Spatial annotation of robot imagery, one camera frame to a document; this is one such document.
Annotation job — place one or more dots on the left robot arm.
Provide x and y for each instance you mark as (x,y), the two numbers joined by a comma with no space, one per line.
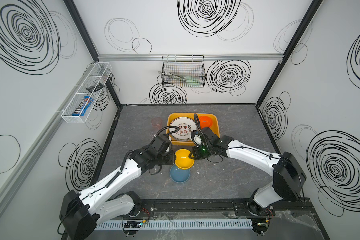
(81,212)

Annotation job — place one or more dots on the white slotted cable duct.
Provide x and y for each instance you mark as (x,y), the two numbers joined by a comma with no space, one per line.
(150,225)

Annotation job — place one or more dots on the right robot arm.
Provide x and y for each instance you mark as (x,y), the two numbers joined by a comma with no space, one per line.
(288,176)

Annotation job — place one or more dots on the green utensil in basket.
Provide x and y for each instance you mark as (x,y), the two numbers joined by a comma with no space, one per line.
(188,80)

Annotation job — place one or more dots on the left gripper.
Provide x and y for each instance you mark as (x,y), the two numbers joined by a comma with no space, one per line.
(170,157)

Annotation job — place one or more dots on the black wire basket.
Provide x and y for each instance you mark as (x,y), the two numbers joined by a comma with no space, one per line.
(183,65)

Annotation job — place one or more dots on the black remote in shelf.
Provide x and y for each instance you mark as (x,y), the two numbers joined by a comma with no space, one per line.
(95,88)

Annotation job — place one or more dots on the yellow bowl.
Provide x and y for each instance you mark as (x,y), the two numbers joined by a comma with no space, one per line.
(183,161)

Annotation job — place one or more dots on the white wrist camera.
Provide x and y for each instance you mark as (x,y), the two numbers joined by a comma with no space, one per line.
(197,140)

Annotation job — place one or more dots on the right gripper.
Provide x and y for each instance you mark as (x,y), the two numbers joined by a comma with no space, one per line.
(195,153)

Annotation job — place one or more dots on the grey-blue bottom bowl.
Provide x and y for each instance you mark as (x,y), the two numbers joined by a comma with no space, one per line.
(179,175)

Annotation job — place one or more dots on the blue candy packet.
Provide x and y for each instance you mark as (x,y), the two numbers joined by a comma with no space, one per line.
(83,106)

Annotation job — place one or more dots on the pink transparent cup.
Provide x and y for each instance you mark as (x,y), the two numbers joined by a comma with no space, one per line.
(157,123)

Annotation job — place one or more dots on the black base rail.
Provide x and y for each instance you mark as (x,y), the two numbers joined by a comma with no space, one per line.
(239,207)

